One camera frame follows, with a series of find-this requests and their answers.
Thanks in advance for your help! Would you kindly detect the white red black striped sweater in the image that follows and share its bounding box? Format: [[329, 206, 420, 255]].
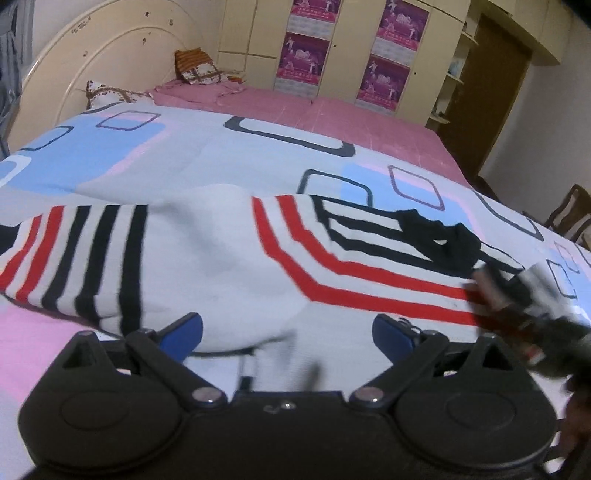
[[1, 185, 522, 352]]

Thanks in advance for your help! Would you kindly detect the dark wooden chair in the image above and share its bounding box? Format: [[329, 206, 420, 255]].
[[544, 184, 591, 243]]

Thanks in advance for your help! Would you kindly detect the patterned blue pink grey bedsheet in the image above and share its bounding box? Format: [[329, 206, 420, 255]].
[[1, 103, 590, 479]]

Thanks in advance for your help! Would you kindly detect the pink mattress cover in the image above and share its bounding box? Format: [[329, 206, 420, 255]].
[[148, 80, 468, 186]]

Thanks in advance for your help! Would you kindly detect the cream corner shelf unit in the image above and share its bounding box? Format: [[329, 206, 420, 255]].
[[426, 1, 481, 132]]

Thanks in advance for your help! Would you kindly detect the white floral pillow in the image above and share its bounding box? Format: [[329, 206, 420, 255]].
[[85, 80, 154, 109]]

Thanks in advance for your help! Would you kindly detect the purple poster lower right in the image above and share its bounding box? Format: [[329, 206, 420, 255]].
[[356, 55, 410, 113]]

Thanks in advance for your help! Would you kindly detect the purple poster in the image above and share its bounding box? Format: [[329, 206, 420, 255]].
[[356, 55, 410, 113], [273, 32, 329, 99], [287, 0, 342, 40], [372, 1, 430, 63]]

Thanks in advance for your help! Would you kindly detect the dark brown wooden door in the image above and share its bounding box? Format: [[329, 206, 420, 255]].
[[438, 15, 532, 183]]

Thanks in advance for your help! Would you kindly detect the orange patterned pillow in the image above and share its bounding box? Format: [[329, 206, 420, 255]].
[[174, 48, 228, 85]]

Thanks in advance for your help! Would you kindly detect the cream wardrobe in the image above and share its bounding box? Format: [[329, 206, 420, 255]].
[[219, 1, 468, 125]]

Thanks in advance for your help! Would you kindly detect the purple poster lower left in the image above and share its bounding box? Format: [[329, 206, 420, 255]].
[[273, 32, 329, 99]]

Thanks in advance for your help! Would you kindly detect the cream wooden headboard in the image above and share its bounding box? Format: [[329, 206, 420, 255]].
[[7, 1, 225, 151]]

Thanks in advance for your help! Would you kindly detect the purple poster upper right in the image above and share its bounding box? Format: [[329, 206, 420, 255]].
[[372, 1, 430, 63]]

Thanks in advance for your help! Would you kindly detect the purple poster upper left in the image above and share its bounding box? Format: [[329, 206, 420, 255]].
[[287, 0, 342, 40]]

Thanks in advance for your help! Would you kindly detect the grey curtain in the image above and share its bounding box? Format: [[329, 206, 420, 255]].
[[0, 0, 35, 160]]

